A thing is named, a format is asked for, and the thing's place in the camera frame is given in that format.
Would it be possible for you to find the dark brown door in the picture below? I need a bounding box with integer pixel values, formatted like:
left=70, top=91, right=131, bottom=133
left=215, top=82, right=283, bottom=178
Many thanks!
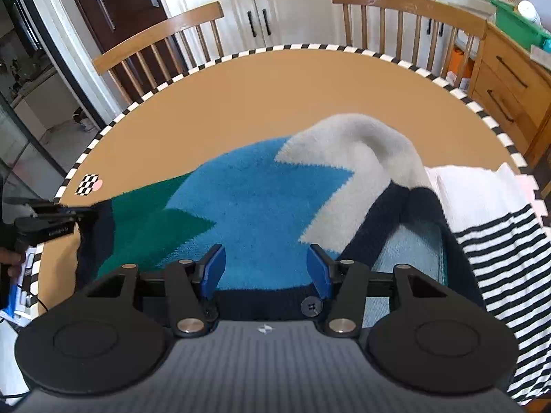
left=76, top=0, right=179, bottom=92

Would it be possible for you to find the striped white folded shirt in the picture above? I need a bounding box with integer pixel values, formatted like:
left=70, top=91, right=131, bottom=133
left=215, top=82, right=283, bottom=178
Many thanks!
left=427, top=163, right=550, bottom=405

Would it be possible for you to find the checkered marker tag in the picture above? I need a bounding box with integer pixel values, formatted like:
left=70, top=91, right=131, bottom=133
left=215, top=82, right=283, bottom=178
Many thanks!
left=75, top=173, right=103, bottom=197

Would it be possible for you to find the left wooden chair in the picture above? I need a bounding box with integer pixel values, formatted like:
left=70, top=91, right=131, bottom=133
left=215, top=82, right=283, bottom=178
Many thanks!
left=92, top=1, right=224, bottom=105

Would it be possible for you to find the green plastic basket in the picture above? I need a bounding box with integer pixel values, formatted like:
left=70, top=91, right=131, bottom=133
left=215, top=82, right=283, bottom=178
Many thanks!
left=488, top=0, right=550, bottom=52

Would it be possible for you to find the right wooden chair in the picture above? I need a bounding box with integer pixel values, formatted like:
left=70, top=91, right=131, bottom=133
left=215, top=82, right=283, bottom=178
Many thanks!
left=332, top=0, right=487, bottom=86

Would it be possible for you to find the person left hand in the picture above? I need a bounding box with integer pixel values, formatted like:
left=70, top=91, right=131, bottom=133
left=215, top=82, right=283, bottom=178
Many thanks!
left=0, top=247, right=26, bottom=280

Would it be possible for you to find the blue green knit cardigan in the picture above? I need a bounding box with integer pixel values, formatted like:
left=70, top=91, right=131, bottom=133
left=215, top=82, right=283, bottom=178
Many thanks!
left=76, top=114, right=483, bottom=321

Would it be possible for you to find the wooden drawer cabinet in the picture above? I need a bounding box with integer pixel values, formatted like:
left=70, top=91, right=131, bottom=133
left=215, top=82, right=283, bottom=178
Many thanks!
left=469, top=21, right=551, bottom=168

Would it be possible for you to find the wooden chair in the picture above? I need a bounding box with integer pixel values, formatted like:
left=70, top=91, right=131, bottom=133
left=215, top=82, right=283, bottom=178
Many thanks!
left=332, top=0, right=487, bottom=86
left=92, top=1, right=224, bottom=105

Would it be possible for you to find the white sideboard cabinet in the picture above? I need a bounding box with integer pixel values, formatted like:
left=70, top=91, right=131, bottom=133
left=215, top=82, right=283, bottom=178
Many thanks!
left=153, top=0, right=509, bottom=59

